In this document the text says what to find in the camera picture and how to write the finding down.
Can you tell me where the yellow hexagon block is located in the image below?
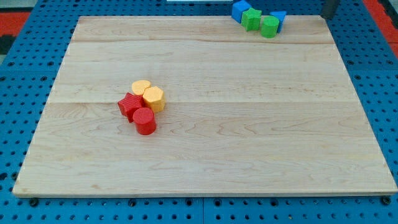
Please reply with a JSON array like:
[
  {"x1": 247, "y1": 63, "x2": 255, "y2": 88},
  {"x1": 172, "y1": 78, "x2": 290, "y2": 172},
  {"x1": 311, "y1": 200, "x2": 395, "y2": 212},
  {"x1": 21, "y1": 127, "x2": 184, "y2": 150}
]
[{"x1": 143, "y1": 86, "x2": 165, "y2": 113}]

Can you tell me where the wooden board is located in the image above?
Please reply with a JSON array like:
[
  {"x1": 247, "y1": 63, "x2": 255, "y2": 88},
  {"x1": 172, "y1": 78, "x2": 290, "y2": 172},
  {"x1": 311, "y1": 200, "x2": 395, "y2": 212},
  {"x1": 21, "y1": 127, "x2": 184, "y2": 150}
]
[{"x1": 13, "y1": 16, "x2": 397, "y2": 198}]

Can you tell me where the red cylinder block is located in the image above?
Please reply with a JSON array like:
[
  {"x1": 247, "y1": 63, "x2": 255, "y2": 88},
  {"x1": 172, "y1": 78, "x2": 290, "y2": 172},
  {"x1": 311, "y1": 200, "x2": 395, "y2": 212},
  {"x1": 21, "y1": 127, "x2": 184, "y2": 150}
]
[{"x1": 133, "y1": 107, "x2": 157, "y2": 135}]

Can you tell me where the yellow heart block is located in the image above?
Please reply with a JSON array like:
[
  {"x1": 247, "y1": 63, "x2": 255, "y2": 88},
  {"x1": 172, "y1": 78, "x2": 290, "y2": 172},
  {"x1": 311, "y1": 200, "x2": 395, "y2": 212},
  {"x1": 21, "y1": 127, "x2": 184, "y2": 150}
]
[{"x1": 131, "y1": 80, "x2": 151, "y2": 95}]

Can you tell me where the red star block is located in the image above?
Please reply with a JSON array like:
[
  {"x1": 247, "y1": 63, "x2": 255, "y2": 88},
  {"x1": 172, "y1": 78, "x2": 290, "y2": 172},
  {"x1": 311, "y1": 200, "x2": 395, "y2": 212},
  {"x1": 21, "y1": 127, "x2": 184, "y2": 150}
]
[{"x1": 118, "y1": 93, "x2": 144, "y2": 123}]

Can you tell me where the green star block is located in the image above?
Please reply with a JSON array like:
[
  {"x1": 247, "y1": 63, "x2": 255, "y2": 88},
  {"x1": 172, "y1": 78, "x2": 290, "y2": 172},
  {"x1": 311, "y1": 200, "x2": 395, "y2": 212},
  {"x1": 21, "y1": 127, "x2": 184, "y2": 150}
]
[{"x1": 241, "y1": 7, "x2": 262, "y2": 31}]

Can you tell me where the blue cube block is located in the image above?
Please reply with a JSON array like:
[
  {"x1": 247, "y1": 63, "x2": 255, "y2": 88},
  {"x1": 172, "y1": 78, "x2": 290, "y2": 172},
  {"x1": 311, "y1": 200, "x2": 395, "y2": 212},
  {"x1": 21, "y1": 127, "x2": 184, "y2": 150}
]
[{"x1": 231, "y1": 0, "x2": 251, "y2": 24}]

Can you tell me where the green cylinder block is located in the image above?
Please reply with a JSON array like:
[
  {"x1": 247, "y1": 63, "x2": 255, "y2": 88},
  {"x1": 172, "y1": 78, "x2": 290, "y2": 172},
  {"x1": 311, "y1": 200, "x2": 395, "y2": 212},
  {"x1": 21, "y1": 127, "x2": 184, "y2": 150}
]
[{"x1": 261, "y1": 16, "x2": 279, "y2": 39}]

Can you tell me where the blue triangle block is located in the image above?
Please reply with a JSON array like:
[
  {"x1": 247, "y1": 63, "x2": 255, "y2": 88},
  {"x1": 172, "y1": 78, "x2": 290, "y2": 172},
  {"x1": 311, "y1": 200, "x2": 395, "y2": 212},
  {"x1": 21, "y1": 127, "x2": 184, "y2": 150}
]
[{"x1": 270, "y1": 11, "x2": 287, "y2": 33}]

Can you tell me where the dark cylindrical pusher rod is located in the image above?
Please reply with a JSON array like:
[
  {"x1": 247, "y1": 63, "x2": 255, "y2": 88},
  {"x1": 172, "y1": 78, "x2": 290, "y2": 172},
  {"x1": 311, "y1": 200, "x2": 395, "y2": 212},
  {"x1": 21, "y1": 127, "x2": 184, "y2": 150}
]
[{"x1": 320, "y1": 0, "x2": 340, "y2": 20}]

